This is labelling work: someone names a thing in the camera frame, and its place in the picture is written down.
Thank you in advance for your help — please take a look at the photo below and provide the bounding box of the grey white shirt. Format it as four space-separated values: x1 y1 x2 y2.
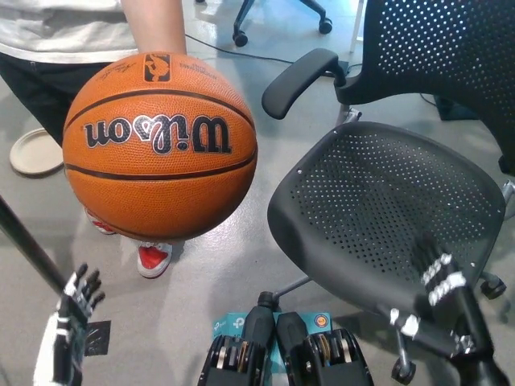
0 0 138 64

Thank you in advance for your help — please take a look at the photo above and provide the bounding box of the black floor cable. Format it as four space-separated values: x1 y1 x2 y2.
184 34 295 66

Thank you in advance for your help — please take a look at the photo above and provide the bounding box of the black pole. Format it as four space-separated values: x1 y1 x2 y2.
0 195 68 298

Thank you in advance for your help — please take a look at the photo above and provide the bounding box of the teal TP-Link box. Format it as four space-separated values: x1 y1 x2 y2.
212 311 333 363

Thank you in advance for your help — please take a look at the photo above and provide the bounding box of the black perforated office chair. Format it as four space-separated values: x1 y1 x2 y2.
261 0 515 384

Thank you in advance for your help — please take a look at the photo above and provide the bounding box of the orange Wilson basketball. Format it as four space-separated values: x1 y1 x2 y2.
62 51 258 244

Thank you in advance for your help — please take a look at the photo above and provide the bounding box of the beige paper plate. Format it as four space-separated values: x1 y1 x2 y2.
10 127 65 179

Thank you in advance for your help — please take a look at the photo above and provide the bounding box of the office chair wheeled base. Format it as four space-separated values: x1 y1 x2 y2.
196 0 333 47

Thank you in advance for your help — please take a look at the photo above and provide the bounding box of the black power strip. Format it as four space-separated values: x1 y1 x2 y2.
324 60 352 78

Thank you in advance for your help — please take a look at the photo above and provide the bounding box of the white table leg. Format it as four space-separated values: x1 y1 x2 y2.
348 0 369 54

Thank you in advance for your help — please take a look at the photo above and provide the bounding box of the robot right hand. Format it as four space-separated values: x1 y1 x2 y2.
410 232 490 345

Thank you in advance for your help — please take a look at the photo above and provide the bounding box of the black floor box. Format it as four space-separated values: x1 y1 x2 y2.
436 96 482 122

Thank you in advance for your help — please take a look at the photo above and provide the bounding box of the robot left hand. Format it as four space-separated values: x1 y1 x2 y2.
33 263 107 386

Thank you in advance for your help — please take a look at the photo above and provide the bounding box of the black fiducial tag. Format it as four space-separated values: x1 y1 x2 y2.
83 319 112 357

